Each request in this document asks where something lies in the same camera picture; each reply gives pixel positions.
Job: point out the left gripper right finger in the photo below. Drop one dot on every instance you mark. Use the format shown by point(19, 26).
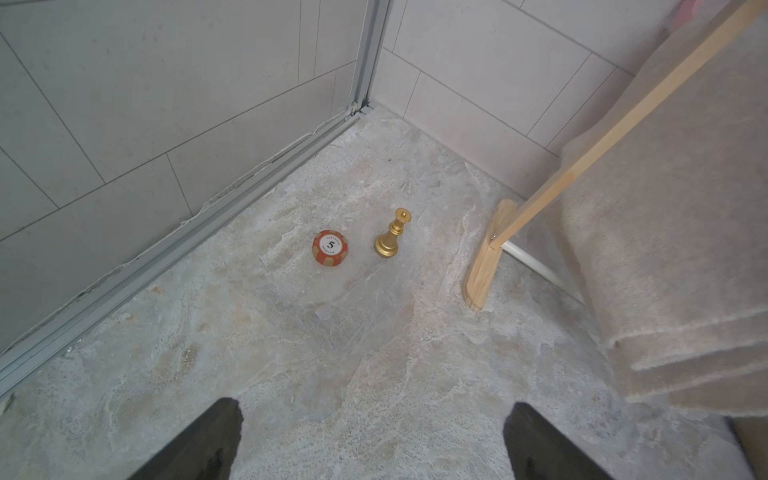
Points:
point(538, 450)

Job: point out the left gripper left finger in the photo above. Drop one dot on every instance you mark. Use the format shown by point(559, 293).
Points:
point(205, 449)

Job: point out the beige wool scarf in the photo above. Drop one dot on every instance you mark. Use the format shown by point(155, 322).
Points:
point(666, 237)

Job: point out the wooden clothes rack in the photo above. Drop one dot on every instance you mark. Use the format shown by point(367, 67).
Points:
point(509, 217)

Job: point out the small copper round disc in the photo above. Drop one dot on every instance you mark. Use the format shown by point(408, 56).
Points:
point(330, 248)

